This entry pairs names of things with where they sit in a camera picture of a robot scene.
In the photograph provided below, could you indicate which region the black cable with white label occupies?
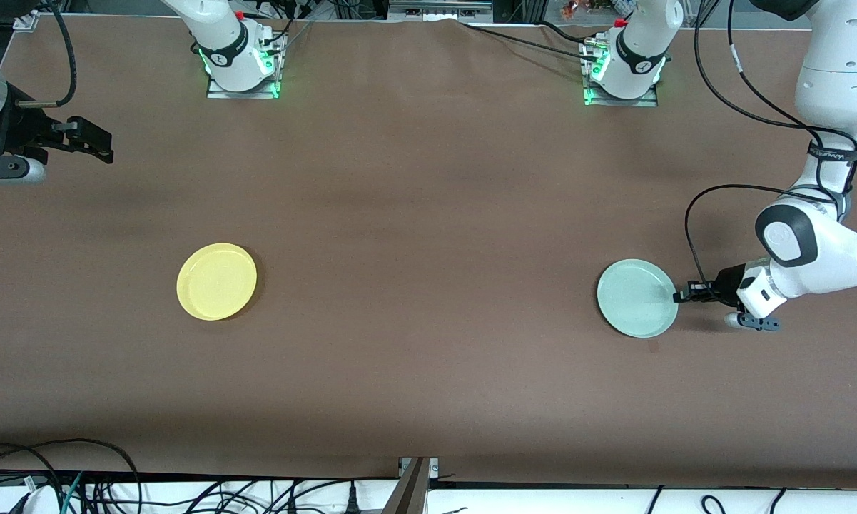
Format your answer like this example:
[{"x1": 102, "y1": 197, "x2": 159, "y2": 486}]
[{"x1": 728, "y1": 0, "x2": 828, "y2": 138}]

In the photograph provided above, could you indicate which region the short black table cable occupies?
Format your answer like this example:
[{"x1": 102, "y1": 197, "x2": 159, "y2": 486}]
[{"x1": 539, "y1": 20, "x2": 594, "y2": 42}]

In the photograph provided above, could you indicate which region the green cable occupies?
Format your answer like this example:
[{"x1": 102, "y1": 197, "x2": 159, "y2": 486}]
[{"x1": 60, "y1": 471, "x2": 85, "y2": 514}]

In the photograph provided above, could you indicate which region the white lower shelf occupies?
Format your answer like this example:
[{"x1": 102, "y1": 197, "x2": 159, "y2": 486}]
[{"x1": 0, "y1": 477, "x2": 857, "y2": 514}]

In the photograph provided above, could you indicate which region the aluminium frame rail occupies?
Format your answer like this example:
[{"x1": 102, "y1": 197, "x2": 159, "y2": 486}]
[{"x1": 387, "y1": 0, "x2": 495, "y2": 22}]

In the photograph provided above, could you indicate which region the brown table cover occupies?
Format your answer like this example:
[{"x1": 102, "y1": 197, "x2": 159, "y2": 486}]
[{"x1": 0, "y1": 14, "x2": 857, "y2": 490}]

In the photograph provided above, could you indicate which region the long black table cable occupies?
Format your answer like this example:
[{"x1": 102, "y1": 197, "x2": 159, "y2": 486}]
[{"x1": 460, "y1": 21, "x2": 600, "y2": 61}]

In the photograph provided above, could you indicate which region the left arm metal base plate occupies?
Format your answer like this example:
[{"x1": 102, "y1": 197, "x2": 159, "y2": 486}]
[{"x1": 582, "y1": 39, "x2": 659, "y2": 108}]

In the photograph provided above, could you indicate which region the pale green round plate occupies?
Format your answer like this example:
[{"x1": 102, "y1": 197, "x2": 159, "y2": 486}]
[{"x1": 597, "y1": 258, "x2": 679, "y2": 339}]

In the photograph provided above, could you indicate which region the yellow round plate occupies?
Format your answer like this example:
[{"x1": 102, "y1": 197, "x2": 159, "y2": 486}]
[{"x1": 176, "y1": 243, "x2": 258, "y2": 321}]

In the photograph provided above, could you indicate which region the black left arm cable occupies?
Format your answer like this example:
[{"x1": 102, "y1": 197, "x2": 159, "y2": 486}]
[{"x1": 684, "y1": 0, "x2": 857, "y2": 295}]

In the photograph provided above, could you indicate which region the aluminium profile post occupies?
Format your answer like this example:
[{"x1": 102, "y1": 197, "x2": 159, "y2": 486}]
[{"x1": 382, "y1": 457, "x2": 440, "y2": 514}]

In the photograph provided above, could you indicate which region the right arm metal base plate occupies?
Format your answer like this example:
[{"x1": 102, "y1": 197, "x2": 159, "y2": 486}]
[{"x1": 207, "y1": 32, "x2": 283, "y2": 99}]

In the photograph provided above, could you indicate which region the large looping black cable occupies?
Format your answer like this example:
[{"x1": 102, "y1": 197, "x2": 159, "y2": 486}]
[{"x1": 0, "y1": 438, "x2": 142, "y2": 514}]

